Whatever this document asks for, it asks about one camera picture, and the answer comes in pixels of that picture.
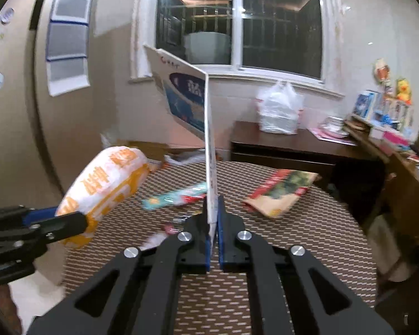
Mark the gold double-door refrigerator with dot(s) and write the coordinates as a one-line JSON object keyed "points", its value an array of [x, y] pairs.
{"points": [[21, 129]]}

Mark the wooden chair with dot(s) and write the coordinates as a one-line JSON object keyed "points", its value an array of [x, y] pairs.
{"points": [[391, 244]]}

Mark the white bowl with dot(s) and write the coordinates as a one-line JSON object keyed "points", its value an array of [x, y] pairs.
{"points": [[333, 122]]}

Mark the grey-white planter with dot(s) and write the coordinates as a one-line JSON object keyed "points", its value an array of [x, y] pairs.
{"points": [[209, 47]]}

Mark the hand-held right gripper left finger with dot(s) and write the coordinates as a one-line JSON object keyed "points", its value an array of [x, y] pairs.
{"points": [[209, 251]]}

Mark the red and green paper bag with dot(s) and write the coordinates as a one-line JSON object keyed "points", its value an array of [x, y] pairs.
{"points": [[282, 192]]}

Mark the white sliding window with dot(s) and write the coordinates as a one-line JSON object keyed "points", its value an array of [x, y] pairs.
{"points": [[279, 24]]}

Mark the pink box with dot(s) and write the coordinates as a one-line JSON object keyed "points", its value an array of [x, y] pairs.
{"points": [[396, 141]]}

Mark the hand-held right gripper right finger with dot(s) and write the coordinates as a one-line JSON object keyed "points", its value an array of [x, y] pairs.
{"points": [[220, 251]]}

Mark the white plastic shopping bag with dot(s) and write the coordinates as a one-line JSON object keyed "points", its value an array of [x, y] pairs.
{"points": [[279, 111]]}

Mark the teal red candy wrapper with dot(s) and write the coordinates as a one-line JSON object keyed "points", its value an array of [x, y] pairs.
{"points": [[171, 199]]}

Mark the white and orange plastic bag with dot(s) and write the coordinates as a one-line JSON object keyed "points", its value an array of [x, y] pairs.
{"points": [[104, 181]]}

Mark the round decorative hand fan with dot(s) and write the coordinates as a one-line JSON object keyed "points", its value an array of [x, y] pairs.
{"points": [[381, 71]]}

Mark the brown wooden desk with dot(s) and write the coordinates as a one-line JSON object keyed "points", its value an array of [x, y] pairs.
{"points": [[405, 181]]}

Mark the open brown cardboard box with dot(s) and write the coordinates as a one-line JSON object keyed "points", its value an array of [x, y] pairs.
{"points": [[153, 146]]}

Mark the blue and white box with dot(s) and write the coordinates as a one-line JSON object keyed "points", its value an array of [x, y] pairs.
{"points": [[192, 101]]}

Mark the dark wooden cabinet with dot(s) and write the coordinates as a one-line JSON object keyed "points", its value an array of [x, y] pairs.
{"points": [[282, 146]]}

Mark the grey plastic bag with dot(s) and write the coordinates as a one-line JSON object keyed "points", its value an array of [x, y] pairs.
{"points": [[185, 157]]}

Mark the white printed sheet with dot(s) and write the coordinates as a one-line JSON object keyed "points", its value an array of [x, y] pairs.
{"points": [[68, 76]]}

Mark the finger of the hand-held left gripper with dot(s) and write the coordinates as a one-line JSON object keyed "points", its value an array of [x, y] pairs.
{"points": [[38, 215], [70, 225]]}

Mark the yellow plush duck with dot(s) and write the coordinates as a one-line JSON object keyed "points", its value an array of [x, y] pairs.
{"points": [[404, 90]]}

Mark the pink paper sheet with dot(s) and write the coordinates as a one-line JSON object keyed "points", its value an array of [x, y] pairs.
{"points": [[321, 136]]}

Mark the blue-framed printed sheet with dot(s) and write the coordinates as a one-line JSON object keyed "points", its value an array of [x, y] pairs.
{"points": [[71, 7], [68, 42]]}

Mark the row of blue books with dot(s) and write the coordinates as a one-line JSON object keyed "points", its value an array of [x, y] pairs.
{"points": [[366, 106]]}

